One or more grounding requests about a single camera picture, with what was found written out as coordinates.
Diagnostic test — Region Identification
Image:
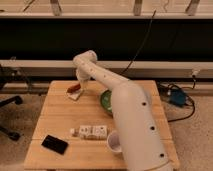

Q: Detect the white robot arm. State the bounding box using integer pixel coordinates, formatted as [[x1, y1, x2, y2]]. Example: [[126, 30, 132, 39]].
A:
[[73, 50, 173, 171]]

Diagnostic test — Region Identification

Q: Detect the green bowl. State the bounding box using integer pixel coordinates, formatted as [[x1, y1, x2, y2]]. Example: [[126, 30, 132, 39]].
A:
[[100, 90, 113, 116]]

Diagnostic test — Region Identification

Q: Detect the wooden table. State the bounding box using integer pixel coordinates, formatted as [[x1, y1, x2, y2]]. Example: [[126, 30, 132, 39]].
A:
[[23, 79, 181, 171]]

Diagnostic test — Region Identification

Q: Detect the white plastic bottle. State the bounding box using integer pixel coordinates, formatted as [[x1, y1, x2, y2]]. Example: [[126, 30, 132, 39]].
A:
[[70, 125, 108, 140]]

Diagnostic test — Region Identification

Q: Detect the white cup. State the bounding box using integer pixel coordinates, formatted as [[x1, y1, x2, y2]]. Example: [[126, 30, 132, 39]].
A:
[[106, 131, 122, 154]]

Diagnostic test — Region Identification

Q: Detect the black office chair base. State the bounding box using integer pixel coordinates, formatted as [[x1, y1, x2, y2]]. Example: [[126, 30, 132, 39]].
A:
[[0, 64, 24, 142]]

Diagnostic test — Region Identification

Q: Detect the black smartphone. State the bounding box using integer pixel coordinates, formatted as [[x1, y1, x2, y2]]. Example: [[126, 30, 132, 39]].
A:
[[42, 135, 68, 154]]

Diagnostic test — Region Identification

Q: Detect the blue power box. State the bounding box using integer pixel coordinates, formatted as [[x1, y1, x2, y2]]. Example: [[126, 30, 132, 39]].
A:
[[170, 91, 186, 107]]

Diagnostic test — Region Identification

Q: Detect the black cable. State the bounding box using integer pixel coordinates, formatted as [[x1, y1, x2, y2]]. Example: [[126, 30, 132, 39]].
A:
[[119, 9, 157, 77]]

